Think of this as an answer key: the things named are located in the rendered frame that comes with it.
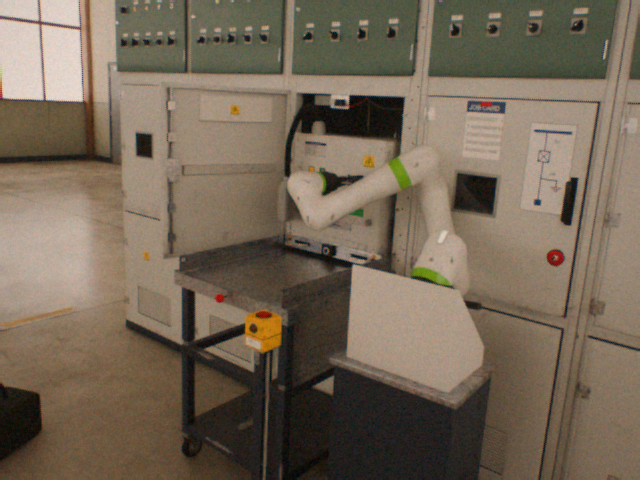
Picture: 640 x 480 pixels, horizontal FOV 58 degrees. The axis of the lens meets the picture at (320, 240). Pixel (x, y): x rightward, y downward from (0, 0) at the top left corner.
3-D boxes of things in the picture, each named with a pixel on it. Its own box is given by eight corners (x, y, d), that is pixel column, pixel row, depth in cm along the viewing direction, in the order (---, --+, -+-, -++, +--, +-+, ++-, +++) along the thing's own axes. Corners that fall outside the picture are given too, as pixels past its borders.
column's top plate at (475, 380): (497, 370, 184) (498, 364, 183) (456, 410, 158) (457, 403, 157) (380, 333, 208) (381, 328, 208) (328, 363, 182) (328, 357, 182)
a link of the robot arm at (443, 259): (451, 306, 182) (473, 257, 189) (443, 282, 170) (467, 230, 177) (414, 295, 189) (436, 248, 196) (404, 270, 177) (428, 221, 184)
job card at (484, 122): (499, 161, 207) (506, 101, 202) (460, 157, 216) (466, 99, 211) (499, 161, 207) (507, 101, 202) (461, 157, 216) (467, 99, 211)
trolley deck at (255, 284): (288, 326, 194) (288, 309, 193) (174, 284, 232) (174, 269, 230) (395, 285, 246) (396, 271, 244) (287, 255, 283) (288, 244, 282)
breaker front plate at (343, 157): (375, 257, 242) (384, 142, 231) (289, 236, 271) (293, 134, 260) (376, 257, 243) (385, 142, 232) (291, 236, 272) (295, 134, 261)
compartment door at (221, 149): (157, 255, 253) (155, 81, 236) (280, 242, 289) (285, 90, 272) (163, 259, 248) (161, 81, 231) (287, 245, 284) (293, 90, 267)
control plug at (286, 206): (284, 222, 258) (286, 183, 254) (276, 220, 261) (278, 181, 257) (296, 219, 264) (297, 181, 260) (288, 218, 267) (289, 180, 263)
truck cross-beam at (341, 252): (379, 269, 241) (380, 255, 240) (284, 244, 274) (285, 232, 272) (386, 267, 245) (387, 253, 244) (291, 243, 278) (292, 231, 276)
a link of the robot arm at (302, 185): (294, 165, 206) (276, 181, 213) (310, 195, 204) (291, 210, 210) (319, 163, 217) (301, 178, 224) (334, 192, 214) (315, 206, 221)
